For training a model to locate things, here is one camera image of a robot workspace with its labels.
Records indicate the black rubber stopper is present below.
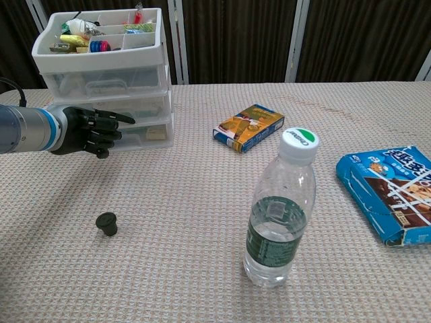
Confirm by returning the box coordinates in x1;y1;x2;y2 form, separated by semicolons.
95;211;119;237

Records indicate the orange blue snack box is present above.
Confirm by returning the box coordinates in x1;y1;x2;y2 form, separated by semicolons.
212;103;286;155

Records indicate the clear plastic drawer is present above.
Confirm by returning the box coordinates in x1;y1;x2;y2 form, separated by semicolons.
112;116;174;151
53;94;171;126
40;65;166;100

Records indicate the beige woven tablecloth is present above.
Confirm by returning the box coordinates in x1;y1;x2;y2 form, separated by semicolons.
0;80;431;323

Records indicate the clear water bottle white cap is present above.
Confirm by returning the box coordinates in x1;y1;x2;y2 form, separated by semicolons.
242;127;320;289

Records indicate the blue green snack packet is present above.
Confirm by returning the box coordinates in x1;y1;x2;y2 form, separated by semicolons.
123;22;156;34

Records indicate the black hair tie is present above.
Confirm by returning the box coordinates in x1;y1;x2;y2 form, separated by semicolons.
77;11;101;27

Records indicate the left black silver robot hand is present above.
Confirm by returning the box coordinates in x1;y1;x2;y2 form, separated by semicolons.
50;106;136;159

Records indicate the yellow wrapped packet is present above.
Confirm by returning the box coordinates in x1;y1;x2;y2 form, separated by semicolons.
60;33;89;46

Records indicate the white plastic drawer organizer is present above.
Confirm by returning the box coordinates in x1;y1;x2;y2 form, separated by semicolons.
31;7;176;151

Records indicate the white screen frame post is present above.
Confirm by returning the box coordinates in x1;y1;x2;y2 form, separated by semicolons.
25;0;51;22
415;53;431;81
167;0;190;85
284;0;310;83

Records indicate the stack of coloured rings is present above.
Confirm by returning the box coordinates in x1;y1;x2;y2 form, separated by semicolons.
89;39;111;53

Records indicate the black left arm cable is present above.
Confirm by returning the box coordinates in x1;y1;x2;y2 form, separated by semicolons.
0;77;28;108

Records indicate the blue cookie package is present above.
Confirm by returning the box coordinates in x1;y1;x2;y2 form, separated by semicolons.
335;144;431;249

